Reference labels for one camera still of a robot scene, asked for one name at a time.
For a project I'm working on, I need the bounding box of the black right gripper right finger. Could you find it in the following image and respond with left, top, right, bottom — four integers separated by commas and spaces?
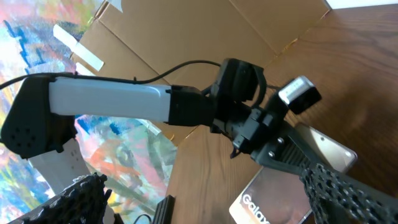
300, 164, 397, 223

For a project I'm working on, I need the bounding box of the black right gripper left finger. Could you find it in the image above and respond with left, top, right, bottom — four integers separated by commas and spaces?
10, 173, 112, 224

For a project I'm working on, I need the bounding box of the brown cardboard box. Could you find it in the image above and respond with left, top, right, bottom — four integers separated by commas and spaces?
70, 0, 330, 224

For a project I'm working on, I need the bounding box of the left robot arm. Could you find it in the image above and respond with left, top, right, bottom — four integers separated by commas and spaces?
1, 58, 321, 193

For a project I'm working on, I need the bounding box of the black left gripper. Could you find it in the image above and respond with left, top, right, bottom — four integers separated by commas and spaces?
210, 92, 320, 174

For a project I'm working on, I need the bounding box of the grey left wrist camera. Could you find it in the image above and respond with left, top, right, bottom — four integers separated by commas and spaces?
277, 76, 322, 114

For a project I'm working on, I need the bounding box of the black left camera cable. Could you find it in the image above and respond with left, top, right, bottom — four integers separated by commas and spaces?
0, 59, 222, 91

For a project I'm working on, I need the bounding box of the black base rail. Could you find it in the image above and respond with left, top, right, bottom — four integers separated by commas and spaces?
152, 195, 175, 224

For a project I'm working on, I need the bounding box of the colourful abstract painting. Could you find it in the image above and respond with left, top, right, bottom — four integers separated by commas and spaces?
1, 0, 177, 223

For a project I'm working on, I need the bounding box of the Galaxy S25 Ultra smartphone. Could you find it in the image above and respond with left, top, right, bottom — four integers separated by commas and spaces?
229, 123, 357, 224

